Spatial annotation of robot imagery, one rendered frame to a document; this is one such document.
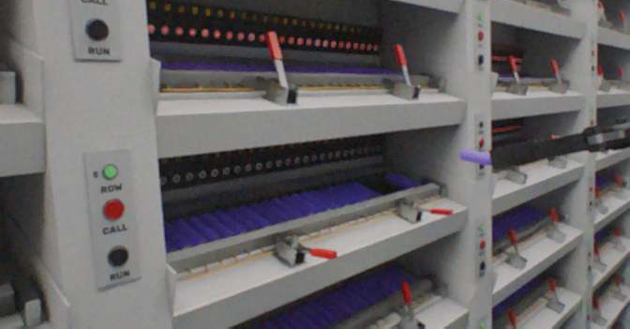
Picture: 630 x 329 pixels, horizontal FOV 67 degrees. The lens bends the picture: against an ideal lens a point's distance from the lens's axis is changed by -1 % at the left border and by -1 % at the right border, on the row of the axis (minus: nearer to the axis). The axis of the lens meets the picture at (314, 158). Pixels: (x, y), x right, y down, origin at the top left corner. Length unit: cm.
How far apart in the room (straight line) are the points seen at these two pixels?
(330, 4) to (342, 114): 34
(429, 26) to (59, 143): 71
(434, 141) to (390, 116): 24
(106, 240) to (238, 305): 18
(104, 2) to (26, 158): 15
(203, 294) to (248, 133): 18
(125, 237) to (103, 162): 7
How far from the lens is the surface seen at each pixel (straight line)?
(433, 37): 96
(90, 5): 47
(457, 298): 101
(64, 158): 45
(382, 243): 73
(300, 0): 89
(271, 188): 76
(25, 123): 44
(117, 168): 46
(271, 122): 56
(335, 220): 71
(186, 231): 63
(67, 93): 45
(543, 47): 162
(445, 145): 95
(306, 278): 63
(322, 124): 62
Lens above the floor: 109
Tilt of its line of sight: 6 degrees down
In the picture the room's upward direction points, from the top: 3 degrees counter-clockwise
